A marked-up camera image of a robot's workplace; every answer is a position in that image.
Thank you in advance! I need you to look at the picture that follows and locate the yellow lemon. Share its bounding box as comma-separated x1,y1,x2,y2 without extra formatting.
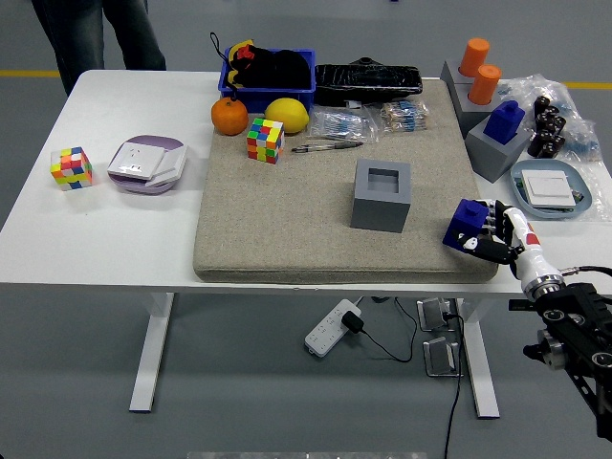
264,97,311,134

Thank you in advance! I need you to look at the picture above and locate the black wrapped keyboard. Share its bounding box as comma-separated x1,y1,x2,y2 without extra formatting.
314,55,425,107

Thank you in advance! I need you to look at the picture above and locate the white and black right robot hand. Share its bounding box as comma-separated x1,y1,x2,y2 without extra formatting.
451,198,560,291

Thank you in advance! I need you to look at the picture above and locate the orange cylinder seal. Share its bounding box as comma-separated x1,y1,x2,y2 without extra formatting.
459,37,492,77
468,64,503,105

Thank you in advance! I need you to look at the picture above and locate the long black floor cable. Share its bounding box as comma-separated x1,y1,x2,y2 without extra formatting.
442,310,468,459

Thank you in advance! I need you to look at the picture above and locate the black adapter cable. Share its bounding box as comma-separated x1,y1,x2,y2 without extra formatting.
358,295,420,363

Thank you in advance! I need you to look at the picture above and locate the grey ballpoint pen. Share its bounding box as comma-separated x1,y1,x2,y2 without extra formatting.
291,141,365,154

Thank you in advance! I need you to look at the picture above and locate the clear bag of blue resistors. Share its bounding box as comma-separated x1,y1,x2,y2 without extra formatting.
308,105,382,144

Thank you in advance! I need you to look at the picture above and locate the white switch panel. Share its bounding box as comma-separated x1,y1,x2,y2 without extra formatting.
145,145,189,188
519,169,578,209

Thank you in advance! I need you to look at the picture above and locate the black pouch with yellow trim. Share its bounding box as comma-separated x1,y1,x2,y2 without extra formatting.
209,31,313,92

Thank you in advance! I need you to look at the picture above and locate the person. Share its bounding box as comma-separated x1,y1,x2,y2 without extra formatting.
31,0,167,97

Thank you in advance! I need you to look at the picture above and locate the colourful puzzle cube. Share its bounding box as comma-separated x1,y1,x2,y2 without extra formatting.
246,117,286,165
50,145,94,192

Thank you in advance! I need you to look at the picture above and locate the metal foot pedal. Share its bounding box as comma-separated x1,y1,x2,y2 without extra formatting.
422,336,464,379
417,296,460,334

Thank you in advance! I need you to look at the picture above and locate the clear bag of brown resistors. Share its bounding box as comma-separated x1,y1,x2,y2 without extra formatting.
380,100,431,133

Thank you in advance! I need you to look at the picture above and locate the blue plastic bin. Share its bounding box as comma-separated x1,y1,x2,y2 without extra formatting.
218,47,317,115

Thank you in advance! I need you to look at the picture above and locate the light blue tray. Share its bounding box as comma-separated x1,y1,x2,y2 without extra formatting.
510,159,594,221

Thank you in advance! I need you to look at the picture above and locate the grey-brown mat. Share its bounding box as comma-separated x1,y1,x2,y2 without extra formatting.
193,78,500,284

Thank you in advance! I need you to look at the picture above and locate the white wall socket panel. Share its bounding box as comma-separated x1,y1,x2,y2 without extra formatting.
107,142,166,181

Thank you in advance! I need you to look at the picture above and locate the black plug adapter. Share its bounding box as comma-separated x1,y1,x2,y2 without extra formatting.
339,310,364,334

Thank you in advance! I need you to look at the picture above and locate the white table leg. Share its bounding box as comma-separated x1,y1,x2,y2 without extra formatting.
128,292,176,413
456,298,501,421

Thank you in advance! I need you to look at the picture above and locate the blue square seal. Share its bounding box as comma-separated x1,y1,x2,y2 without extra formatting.
442,197,490,251
483,100,527,143

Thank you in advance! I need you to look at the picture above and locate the orange fruit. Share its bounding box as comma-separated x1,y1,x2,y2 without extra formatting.
210,97,250,137

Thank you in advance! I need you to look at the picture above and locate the grey cube seal holder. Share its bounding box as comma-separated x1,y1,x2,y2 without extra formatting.
465,114,535,184
451,80,503,140
350,158,412,234
440,58,479,87

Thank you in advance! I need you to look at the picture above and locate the clear bag of blue parts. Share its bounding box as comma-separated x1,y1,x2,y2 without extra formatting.
496,73,602,163

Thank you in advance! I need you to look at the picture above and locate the purple plate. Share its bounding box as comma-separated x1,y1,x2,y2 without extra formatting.
108,134,188,195

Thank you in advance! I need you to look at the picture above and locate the green circuit board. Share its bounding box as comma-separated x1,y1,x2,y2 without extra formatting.
514,176,590,211

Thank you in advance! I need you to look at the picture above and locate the white power strip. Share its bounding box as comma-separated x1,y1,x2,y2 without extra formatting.
304,298,363,358

